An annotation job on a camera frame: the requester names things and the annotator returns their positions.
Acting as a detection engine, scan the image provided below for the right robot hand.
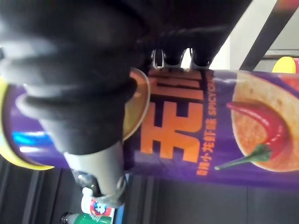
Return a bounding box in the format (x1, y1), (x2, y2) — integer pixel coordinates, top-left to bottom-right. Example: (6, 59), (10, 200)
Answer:
(0, 0), (254, 207)

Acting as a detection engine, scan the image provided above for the purple chips can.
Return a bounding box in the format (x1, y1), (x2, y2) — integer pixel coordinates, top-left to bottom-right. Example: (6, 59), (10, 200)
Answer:
(0, 67), (299, 182)

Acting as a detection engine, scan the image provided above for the white bottle with red label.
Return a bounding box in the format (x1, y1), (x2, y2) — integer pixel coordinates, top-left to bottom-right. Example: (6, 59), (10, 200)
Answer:
(81, 188), (115, 217)

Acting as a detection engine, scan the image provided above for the green bottle with black cap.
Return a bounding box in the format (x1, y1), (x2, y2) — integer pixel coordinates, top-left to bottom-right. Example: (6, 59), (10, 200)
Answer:
(61, 211), (113, 224)

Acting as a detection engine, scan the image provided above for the yellow and pink package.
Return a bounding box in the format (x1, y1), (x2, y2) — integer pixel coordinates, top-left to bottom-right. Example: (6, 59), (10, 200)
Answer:
(272, 56), (299, 75)

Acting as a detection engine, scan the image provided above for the dark shelf frame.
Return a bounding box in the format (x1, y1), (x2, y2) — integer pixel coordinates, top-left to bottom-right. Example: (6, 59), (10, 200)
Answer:
(238, 0), (299, 70)

